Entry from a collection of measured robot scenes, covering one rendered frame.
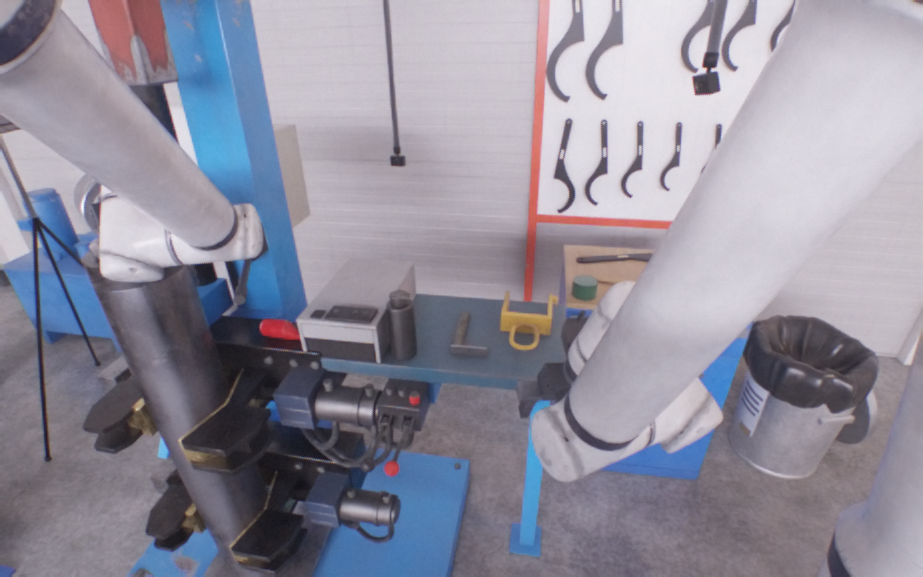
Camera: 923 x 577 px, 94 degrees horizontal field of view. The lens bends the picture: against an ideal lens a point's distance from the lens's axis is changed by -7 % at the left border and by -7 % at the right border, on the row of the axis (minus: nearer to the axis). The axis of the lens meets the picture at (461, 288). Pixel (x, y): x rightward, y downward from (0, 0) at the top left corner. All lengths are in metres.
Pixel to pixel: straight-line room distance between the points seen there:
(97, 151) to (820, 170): 0.53
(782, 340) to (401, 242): 2.28
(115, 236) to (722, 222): 0.78
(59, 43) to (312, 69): 2.73
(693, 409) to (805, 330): 2.14
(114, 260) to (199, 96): 0.80
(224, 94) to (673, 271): 1.32
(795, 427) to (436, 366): 1.77
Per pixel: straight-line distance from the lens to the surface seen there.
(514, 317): 1.44
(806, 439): 2.65
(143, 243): 0.83
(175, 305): 1.29
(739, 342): 2.11
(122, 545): 2.67
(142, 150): 0.54
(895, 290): 3.86
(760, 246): 0.32
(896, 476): 0.49
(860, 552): 0.54
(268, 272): 1.63
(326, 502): 1.71
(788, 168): 0.30
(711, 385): 2.22
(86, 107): 0.48
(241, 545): 1.74
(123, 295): 1.26
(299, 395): 1.37
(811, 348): 2.75
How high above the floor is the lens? 1.89
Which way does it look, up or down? 29 degrees down
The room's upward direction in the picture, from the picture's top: 1 degrees counter-clockwise
